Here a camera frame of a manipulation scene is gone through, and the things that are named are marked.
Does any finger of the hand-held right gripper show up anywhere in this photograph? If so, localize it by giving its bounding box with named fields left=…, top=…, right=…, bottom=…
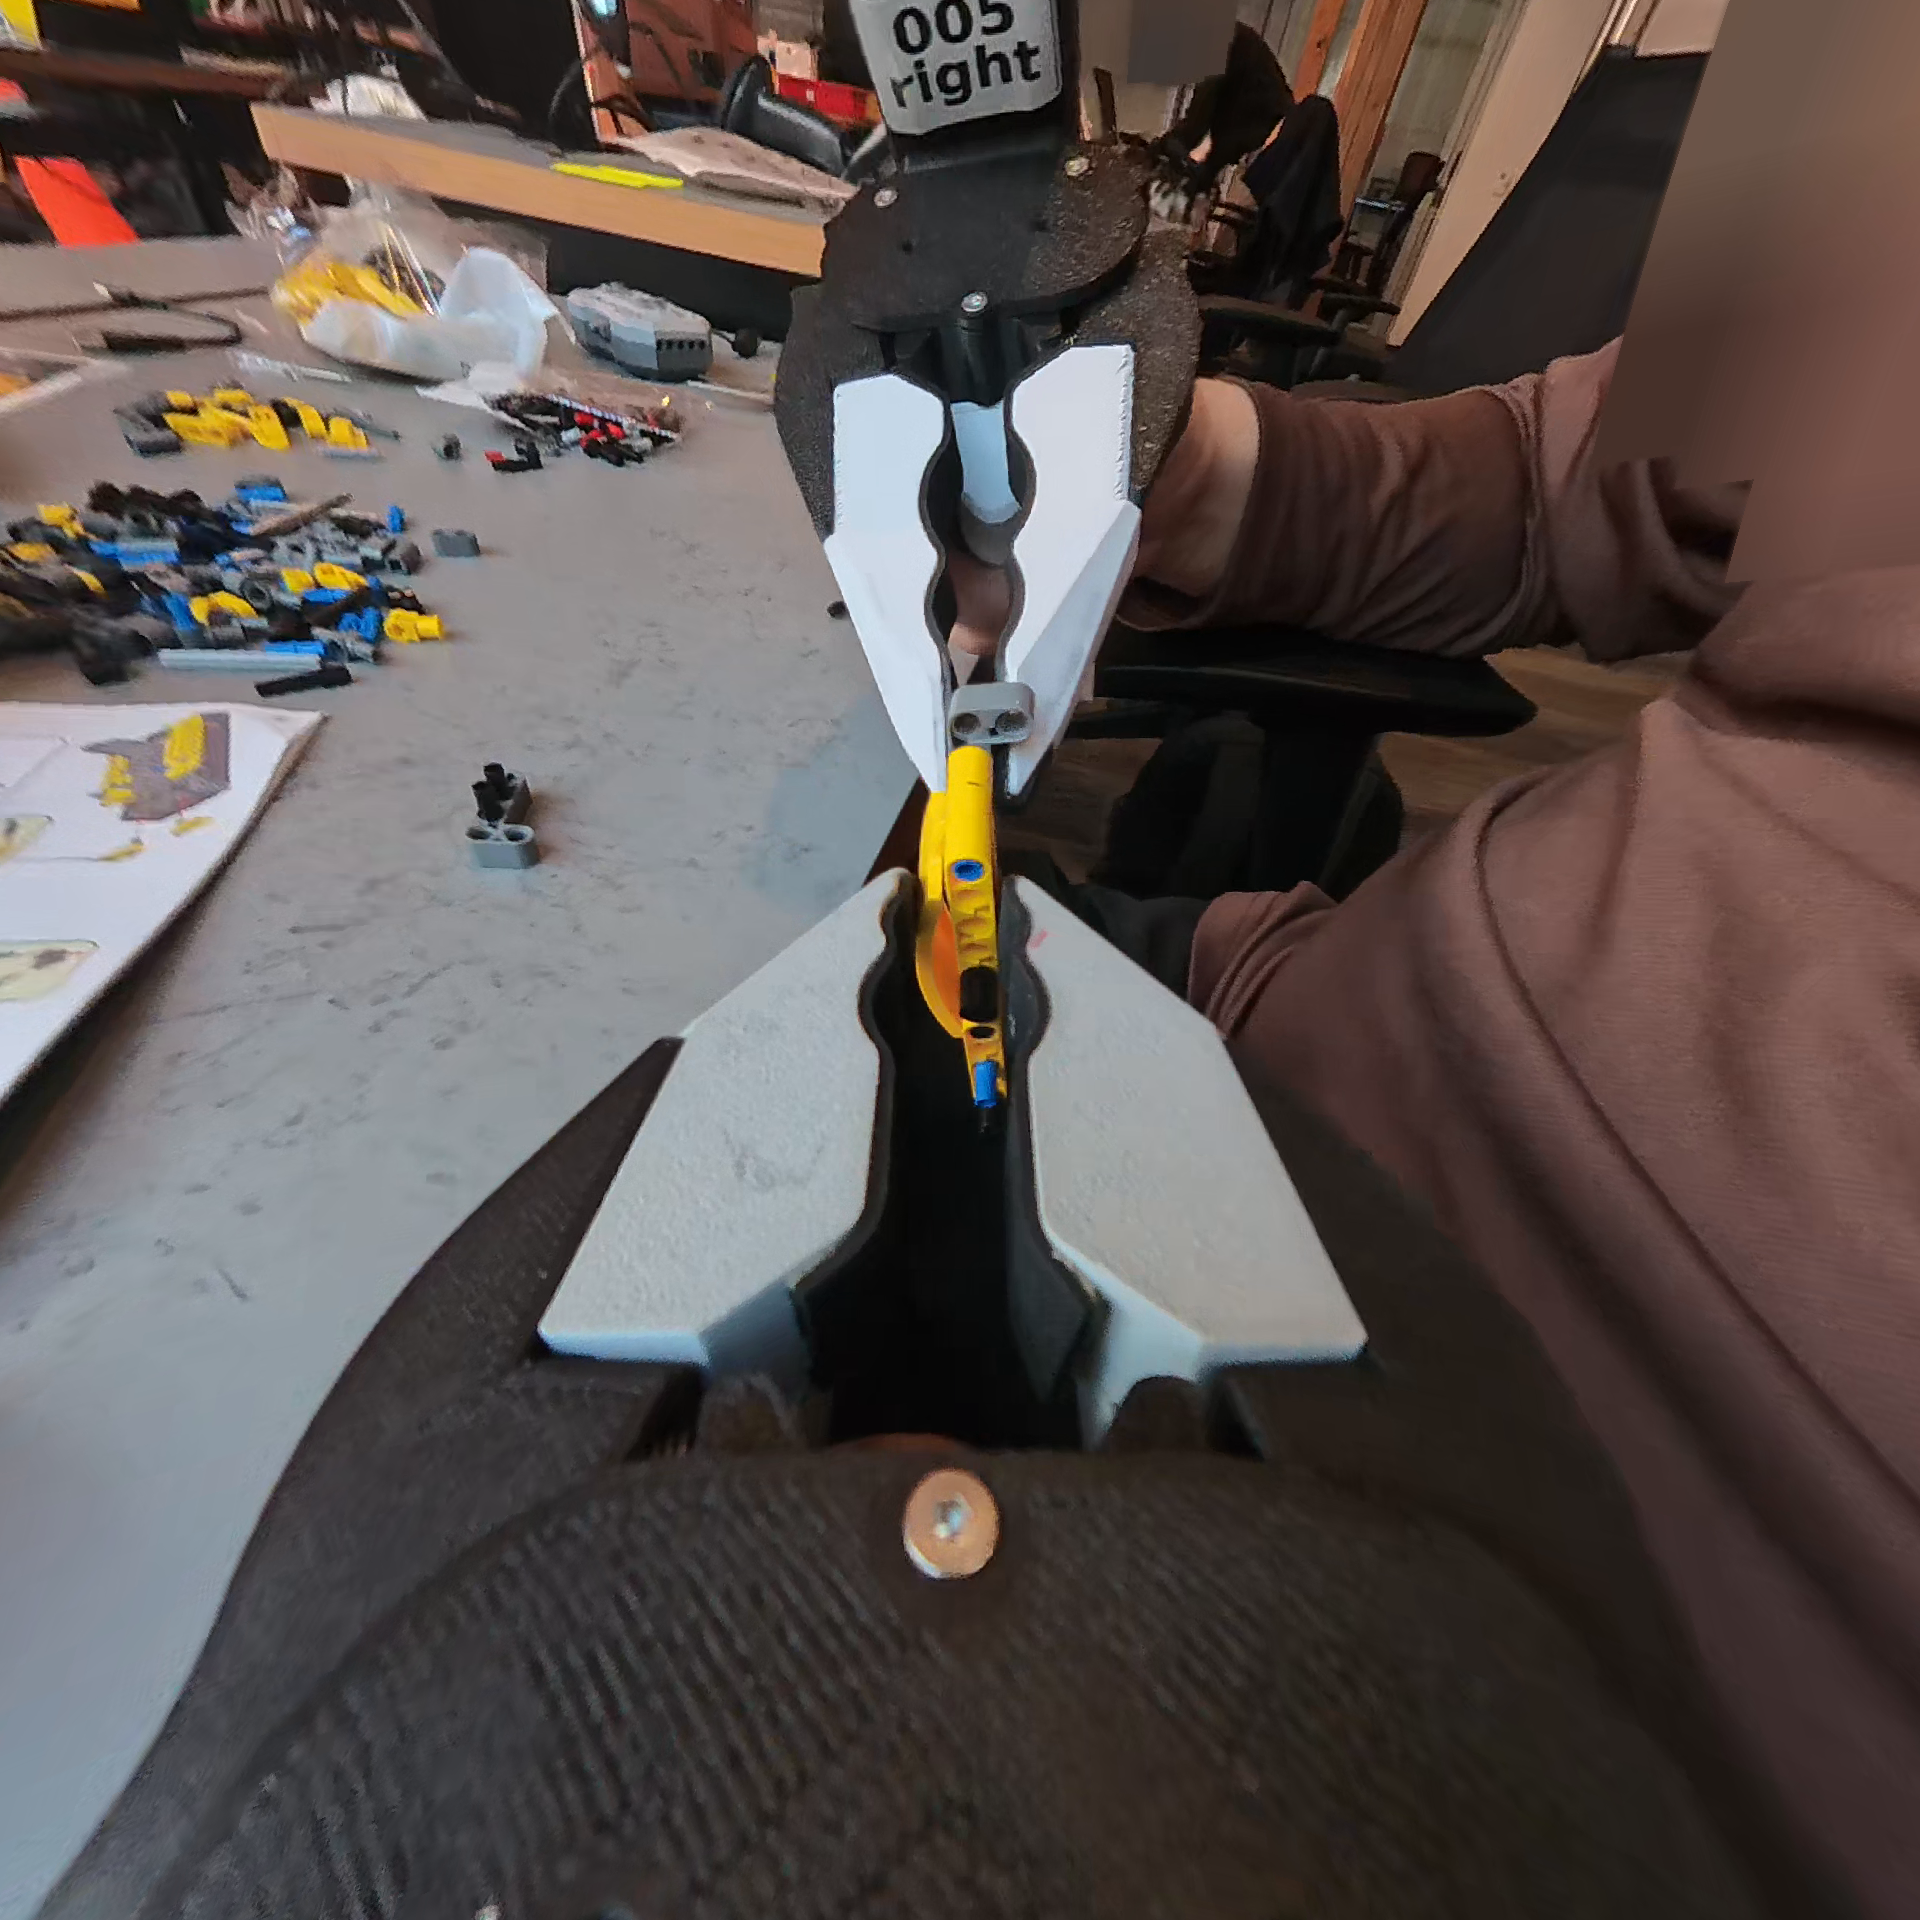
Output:
left=996, top=343, right=1145, bottom=799
left=825, top=376, right=962, bottom=789

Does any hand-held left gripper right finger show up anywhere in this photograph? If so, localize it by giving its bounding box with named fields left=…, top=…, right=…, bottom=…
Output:
left=996, top=877, right=1370, bottom=1442

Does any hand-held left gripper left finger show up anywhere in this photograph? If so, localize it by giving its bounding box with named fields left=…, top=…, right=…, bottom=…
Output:
left=538, top=871, right=922, bottom=1373

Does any yellow beam assembly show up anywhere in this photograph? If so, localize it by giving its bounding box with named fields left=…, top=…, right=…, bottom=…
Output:
left=913, top=745, right=1010, bottom=1135

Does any person's right forearm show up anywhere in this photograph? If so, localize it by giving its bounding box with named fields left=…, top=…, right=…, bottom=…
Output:
left=1253, top=336, right=1759, bottom=664

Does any grey desk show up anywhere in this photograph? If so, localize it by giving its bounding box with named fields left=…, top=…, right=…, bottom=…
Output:
left=0, top=232, right=962, bottom=1907

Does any person's right hand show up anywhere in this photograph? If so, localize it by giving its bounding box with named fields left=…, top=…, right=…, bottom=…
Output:
left=945, top=376, right=1268, bottom=666

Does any black mesh chair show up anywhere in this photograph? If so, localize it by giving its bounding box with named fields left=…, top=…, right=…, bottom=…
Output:
left=1096, top=616, right=1538, bottom=745

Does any clear bag of red parts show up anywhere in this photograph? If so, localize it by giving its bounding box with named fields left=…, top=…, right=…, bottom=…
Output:
left=487, top=387, right=684, bottom=466

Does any black office chair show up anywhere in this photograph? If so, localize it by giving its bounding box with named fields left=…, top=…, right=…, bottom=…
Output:
left=1191, top=89, right=1403, bottom=377

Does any grey battery hub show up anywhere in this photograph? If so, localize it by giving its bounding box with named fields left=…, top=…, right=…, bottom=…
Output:
left=568, top=282, right=714, bottom=380

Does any dark grey angled beam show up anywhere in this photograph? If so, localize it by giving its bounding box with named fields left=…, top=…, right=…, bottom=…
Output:
left=465, top=762, right=541, bottom=873

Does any wooden edged table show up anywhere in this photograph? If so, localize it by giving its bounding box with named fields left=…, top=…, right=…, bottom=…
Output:
left=252, top=104, right=842, bottom=279

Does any clear bag with yellow parts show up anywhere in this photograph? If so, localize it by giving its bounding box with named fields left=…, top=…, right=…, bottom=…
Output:
left=269, top=201, right=560, bottom=384

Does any cluster of yellow black parts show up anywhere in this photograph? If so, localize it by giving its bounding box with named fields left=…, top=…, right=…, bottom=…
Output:
left=116, top=387, right=378, bottom=460

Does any pile of mixed building pieces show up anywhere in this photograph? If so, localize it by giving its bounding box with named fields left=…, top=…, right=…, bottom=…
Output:
left=0, top=477, right=484, bottom=684

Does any building instruction booklet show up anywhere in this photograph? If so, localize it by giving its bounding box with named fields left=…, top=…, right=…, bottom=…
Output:
left=0, top=701, right=325, bottom=1104

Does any black cable plug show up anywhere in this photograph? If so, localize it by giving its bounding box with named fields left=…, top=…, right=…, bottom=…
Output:
left=82, top=307, right=243, bottom=357

